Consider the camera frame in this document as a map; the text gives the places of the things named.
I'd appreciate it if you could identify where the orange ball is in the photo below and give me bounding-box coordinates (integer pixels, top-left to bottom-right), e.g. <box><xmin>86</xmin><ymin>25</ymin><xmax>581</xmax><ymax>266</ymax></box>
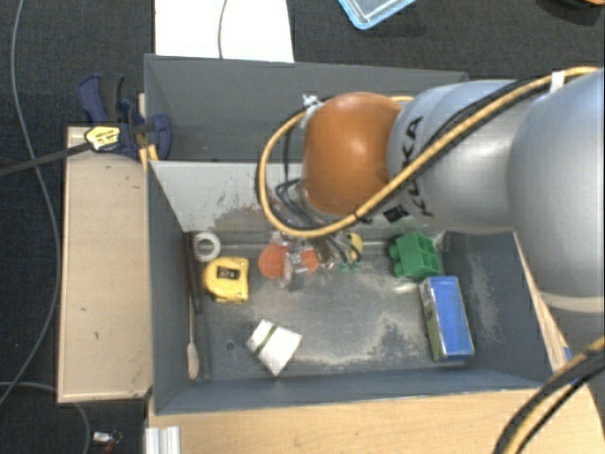
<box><xmin>257</xmin><ymin>243</ymin><xmax>321</xmax><ymax>281</ymax></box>

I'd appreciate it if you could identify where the grey metal bin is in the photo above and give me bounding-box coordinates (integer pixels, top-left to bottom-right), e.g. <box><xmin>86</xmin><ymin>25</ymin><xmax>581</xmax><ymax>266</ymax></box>
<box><xmin>143</xmin><ymin>53</ymin><xmax>555</xmax><ymax>416</ymax></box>

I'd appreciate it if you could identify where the white tape roll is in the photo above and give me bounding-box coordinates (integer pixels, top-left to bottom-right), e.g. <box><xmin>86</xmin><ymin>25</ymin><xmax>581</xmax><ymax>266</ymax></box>
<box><xmin>192</xmin><ymin>230</ymin><xmax>223</xmax><ymax>262</ymax></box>

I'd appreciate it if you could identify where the blue box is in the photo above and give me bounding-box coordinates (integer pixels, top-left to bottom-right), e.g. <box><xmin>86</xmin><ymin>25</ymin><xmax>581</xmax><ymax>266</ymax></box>
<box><xmin>418</xmin><ymin>275</ymin><xmax>476</xmax><ymax>363</ymax></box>

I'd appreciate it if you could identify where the green toy block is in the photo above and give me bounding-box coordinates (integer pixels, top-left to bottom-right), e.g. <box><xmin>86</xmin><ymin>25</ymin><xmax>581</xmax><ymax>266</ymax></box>
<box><xmin>388</xmin><ymin>231</ymin><xmax>443</xmax><ymax>281</ymax></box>

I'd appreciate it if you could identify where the pale wood board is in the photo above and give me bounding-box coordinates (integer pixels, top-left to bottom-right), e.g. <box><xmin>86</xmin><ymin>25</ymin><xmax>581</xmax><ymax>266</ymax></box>
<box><xmin>56</xmin><ymin>125</ymin><xmax>154</xmax><ymax>404</ymax></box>

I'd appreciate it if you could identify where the yellow tape measure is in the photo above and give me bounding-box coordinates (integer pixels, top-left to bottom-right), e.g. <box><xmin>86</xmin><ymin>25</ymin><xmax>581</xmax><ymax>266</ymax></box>
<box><xmin>201</xmin><ymin>256</ymin><xmax>251</xmax><ymax>305</ymax></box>

